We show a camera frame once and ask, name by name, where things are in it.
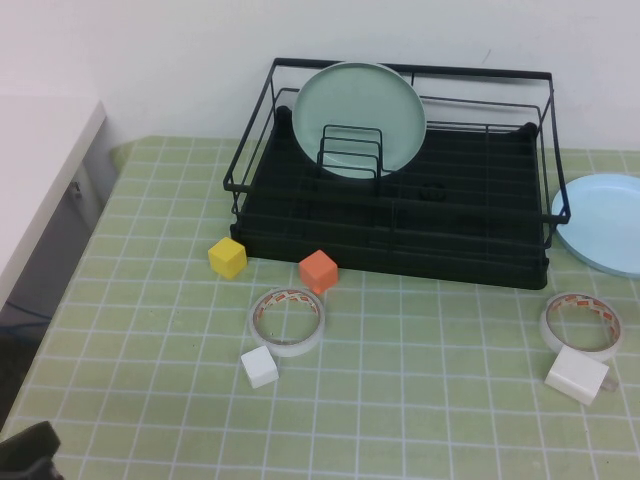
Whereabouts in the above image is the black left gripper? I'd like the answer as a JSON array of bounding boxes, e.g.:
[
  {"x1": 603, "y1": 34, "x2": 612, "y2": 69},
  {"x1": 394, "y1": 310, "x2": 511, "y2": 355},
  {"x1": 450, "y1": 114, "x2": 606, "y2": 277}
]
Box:
[{"x1": 0, "y1": 421, "x2": 66, "y2": 480}]

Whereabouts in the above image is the light blue round plate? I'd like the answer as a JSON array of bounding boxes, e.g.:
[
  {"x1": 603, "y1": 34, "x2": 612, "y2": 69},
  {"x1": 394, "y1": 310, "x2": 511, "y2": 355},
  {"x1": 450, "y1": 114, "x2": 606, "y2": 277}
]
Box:
[{"x1": 551, "y1": 173, "x2": 640, "y2": 280}]

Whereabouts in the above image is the pale green round plate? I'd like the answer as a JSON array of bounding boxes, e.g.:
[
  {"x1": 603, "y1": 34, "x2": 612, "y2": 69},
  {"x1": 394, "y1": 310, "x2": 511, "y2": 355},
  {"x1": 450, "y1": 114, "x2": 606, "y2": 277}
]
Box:
[{"x1": 292, "y1": 61, "x2": 429, "y2": 181}]

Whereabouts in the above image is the white cube block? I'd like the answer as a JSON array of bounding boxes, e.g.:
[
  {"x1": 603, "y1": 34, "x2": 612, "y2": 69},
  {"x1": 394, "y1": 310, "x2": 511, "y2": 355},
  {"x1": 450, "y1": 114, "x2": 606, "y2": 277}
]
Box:
[{"x1": 240, "y1": 346, "x2": 280, "y2": 390}]

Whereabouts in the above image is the white cabinet with grey side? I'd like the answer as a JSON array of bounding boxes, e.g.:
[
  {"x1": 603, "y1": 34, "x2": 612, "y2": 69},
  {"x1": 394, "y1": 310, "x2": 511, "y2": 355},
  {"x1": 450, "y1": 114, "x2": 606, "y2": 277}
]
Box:
[{"x1": 0, "y1": 97, "x2": 121, "y2": 321}]

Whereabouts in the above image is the white tape roll orange print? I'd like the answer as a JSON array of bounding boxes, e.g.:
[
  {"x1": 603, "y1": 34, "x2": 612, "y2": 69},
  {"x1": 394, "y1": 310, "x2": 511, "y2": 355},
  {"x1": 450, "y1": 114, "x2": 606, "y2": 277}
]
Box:
[
  {"x1": 248, "y1": 286, "x2": 329, "y2": 358},
  {"x1": 539, "y1": 292, "x2": 623, "y2": 364}
]

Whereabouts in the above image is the yellow cube block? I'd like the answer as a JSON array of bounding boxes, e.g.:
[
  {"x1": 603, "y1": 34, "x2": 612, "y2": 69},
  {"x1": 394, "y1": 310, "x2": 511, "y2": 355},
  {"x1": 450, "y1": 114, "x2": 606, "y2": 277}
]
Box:
[{"x1": 207, "y1": 237, "x2": 249, "y2": 279}]

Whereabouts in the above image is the orange cube block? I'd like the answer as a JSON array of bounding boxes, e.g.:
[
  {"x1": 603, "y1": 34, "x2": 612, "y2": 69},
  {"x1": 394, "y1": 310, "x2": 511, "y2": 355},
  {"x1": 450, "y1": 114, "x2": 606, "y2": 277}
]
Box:
[{"x1": 298, "y1": 249, "x2": 340, "y2": 295}]

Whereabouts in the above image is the green checked tablecloth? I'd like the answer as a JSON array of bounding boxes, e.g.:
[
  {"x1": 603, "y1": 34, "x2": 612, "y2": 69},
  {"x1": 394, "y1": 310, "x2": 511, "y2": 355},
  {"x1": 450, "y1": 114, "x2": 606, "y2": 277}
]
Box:
[{"x1": 0, "y1": 134, "x2": 640, "y2": 480}]

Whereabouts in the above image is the black plastic drip tray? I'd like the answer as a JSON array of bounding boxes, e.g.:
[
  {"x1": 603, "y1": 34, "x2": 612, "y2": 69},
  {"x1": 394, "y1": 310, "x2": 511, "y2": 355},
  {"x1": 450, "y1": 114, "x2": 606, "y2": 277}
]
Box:
[{"x1": 229, "y1": 107, "x2": 551, "y2": 291}]

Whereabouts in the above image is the white plug charger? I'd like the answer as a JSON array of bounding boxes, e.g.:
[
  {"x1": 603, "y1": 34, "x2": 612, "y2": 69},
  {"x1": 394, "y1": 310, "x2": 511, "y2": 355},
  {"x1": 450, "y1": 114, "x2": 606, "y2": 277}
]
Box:
[{"x1": 543, "y1": 347, "x2": 619, "y2": 407}]

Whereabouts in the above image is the black wire dish rack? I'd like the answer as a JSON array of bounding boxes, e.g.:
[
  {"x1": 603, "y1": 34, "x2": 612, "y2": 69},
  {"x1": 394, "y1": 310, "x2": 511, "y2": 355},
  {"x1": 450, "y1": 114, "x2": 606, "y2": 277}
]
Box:
[{"x1": 222, "y1": 57, "x2": 571, "y2": 281}]

